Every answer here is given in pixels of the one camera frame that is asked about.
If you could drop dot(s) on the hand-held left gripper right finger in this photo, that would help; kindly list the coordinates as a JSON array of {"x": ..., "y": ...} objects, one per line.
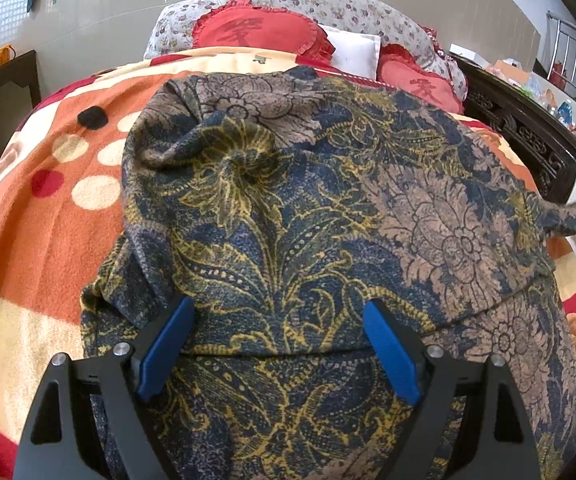
[{"x": 390, "y": 350}]

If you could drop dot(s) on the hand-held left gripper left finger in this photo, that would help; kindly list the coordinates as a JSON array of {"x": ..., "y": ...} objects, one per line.
[{"x": 167, "y": 350}]

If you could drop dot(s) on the floral blue and tan garment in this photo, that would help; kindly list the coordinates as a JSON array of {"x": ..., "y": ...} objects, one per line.
[{"x": 293, "y": 210}]

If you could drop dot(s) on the orange dotted fleece blanket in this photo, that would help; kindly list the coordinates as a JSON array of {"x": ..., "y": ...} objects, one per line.
[{"x": 32, "y": 260}]

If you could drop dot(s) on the small red heart pillow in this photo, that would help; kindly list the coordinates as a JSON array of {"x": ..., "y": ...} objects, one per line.
[{"x": 418, "y": 80}]

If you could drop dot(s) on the pile of colourful packets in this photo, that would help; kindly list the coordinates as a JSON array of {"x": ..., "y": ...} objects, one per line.
[{"x": 533, "y": 85}]

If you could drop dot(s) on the white pillow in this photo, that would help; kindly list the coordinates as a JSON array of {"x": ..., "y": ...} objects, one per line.
[{"x": 353, "y": 50}]

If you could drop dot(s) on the large red heart pillow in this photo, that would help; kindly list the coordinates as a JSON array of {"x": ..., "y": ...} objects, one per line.
[{"x": 263, "y": 30}]

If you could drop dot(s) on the dark carved wooden bed frame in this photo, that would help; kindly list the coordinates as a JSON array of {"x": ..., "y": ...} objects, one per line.
[{"x": 518, "y": 125}]

